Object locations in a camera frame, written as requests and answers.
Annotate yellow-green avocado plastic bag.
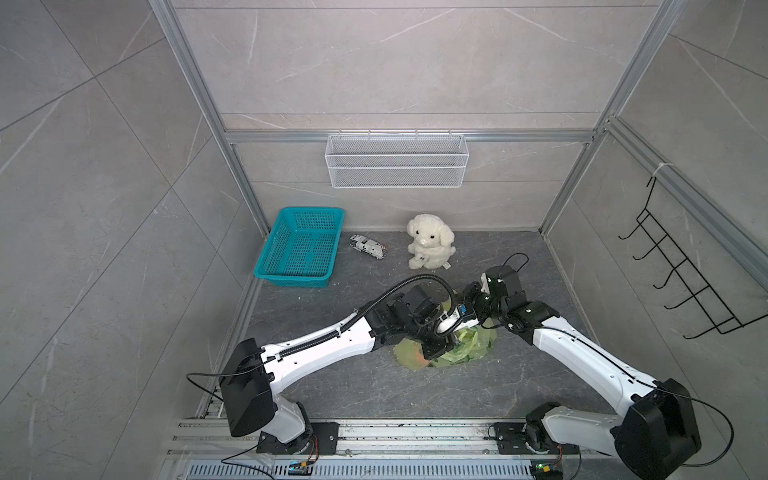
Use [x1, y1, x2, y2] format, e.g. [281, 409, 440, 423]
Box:
[393, 294, 498, 368]

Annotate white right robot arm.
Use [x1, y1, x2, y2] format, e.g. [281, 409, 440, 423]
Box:
[461, 265, 702, 479]

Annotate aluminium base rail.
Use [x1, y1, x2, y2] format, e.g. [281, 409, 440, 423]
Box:
[156, 419, 634, 479]

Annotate teal plastic basket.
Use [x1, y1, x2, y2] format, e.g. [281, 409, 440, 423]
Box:
[254, 207, 345, 288]

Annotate newspaper print pouch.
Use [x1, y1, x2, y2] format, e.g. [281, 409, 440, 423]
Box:
[349, 234, 387, 260]

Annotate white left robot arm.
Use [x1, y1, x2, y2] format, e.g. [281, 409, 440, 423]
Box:
[218, 285, 467, 444]

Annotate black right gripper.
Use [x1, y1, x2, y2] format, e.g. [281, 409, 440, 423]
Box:
[449, 281, 505, 324]

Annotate white plush dog toy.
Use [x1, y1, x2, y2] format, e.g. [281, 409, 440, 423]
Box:
[407, 214, 456, 270]

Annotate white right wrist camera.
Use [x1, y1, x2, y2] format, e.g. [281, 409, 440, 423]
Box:
[434, 304, 467, 335]

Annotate black wall hook rack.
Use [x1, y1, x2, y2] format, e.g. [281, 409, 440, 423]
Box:
[618, 177, 767, 341]

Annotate white wire mesh shelf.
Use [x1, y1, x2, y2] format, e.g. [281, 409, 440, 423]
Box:
[325, 133, 469, 189]

